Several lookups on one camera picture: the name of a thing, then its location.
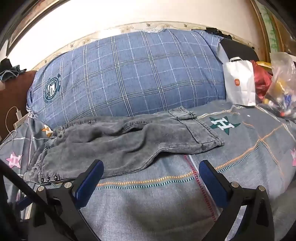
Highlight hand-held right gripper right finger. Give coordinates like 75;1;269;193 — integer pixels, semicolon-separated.
199;160;275;241

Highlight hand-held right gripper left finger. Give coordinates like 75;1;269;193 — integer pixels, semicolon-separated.
32;159;104;241

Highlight grey denim pants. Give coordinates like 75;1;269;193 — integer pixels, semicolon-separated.
23;106;225;184

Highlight grey printed bed sheet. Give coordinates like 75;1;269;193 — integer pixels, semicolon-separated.
0;98;296;241

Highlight white paper bag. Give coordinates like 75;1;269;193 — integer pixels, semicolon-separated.
222;57;257;107

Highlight red plastic bag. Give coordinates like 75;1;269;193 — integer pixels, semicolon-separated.
251;61;273;102

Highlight brown wooden headboard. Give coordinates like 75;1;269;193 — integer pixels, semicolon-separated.
0;71;37;139

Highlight blue plaid pillow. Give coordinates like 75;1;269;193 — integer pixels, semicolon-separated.
26;28;226;129

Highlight clear plastic bag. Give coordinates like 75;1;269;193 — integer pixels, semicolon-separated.
261;52;296;118

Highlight black cushion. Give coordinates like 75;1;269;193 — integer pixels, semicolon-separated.
205;27;259;63

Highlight dark blue cloth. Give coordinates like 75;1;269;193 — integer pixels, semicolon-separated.
0;58;27;81

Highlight black cable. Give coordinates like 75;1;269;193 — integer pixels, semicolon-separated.
0;160;44;209

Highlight white charger with cable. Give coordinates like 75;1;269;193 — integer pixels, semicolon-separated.
0;106;23;156

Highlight brown wooden frame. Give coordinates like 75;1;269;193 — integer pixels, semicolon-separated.
250;0;296;63

